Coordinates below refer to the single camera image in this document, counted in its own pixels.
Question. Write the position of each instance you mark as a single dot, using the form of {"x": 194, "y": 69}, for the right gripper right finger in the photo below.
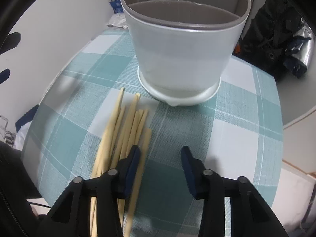
{"x": 209, "y": 186}

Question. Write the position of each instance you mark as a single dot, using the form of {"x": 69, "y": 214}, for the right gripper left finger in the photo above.
{"x": 113, "y": 185}

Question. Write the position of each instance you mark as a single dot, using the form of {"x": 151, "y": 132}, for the wooden chopstick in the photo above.
{"x": 137, "y": 182}
{"x": 102, "y": 157}
{"x": 133, "y": 132}
{"x": 121, "y": 147}
{"x": 117, "y": 127}
{"x": 140, "y": 126}

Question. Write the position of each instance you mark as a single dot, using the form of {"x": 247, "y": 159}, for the teal plaid placemat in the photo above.
{"x": 238, "y": 132}

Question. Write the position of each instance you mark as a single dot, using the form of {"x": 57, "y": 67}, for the white utensil holder cup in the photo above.
{"x": 183, "y": 46}

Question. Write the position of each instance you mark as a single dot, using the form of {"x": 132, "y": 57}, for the black jacket hanging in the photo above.
{"x": 269, "y": 34}

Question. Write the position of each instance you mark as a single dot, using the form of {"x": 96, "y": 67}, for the silver folded umbrella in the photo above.
{"x": 299, "y": 51}

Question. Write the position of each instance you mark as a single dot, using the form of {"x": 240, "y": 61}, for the grey plastic parcel bag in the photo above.
{"x": 118, "y": 20}

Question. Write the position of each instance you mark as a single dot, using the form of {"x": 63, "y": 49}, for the blue cardboard box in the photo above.
{"x": 117, "y": 6}

